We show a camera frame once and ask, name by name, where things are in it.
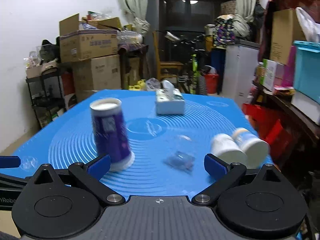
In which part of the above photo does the purple paper cup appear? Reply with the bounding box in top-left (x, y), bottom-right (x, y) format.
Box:
top-left (90, 98), bottom-right (135, 172)

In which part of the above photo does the white paper cup left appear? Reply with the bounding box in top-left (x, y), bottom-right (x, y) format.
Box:
top-left (210, 133), bottom-right (247, 166)

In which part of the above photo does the white blue paper cup right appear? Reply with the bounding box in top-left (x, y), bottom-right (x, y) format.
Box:
top-left (232, 128), bottom-right (270, 168)

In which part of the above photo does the clear plastic cup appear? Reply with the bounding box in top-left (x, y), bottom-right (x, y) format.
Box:
top-left (163, 134), bottom-right (196, 174)

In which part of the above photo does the red orange shopping bag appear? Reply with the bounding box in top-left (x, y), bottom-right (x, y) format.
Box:
top-left (242, 103), bottom-right (297, 162)

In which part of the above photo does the blue silicone baking mat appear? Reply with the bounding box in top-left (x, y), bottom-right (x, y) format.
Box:
top-left (2, 90), bottom-right (251, 197)

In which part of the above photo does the black shelf rack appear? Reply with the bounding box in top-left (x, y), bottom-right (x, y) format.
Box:
top-left (25, 67), bottom-right (78, 129)

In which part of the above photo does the white tissue box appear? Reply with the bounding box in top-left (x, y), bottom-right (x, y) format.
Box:
top-left (155, 80), bottom-right (185, 115)

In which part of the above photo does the red bucket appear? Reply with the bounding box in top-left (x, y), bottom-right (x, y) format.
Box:
top-left (204, 74), bottom-right (219, 94)

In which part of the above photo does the lower cardboard box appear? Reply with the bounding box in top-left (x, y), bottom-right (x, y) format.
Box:
top-left (72, 55), bottom-right (121, 102)

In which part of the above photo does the yellow toy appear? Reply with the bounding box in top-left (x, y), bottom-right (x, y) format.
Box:
top-left (128, 80), bottom-right (146, 91)

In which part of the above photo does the white green small box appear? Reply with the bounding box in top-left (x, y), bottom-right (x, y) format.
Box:
top-left (262, 59), bottom-right (285, 92)

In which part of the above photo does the white freezer cabinet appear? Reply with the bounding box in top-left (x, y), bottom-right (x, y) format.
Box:
top-left (222, 40), bottom-right (260, 107)

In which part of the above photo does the wooden chair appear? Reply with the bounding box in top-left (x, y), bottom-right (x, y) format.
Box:
top-left (152, 30), bottom-right (183, 81)

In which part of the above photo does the teal plastic storage bin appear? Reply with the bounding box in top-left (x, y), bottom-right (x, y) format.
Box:
top-left (293, 41), bottom-right (320, 103)

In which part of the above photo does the black bicycle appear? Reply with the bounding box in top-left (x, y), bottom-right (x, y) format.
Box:
top-left (152, 30), bottom-right (210, 95)

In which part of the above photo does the upper cardboard box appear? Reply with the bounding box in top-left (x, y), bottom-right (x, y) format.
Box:
top-left (59, 14), bottom-right (118, 63)

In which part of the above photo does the floral purple bag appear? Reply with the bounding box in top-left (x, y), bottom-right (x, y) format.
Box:
top-left (212, 14), bottom-right (239, 48)

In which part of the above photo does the tall brown cardboard box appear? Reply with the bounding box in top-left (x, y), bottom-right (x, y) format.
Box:
top-left (270, 9), bottom-right (306, 64)

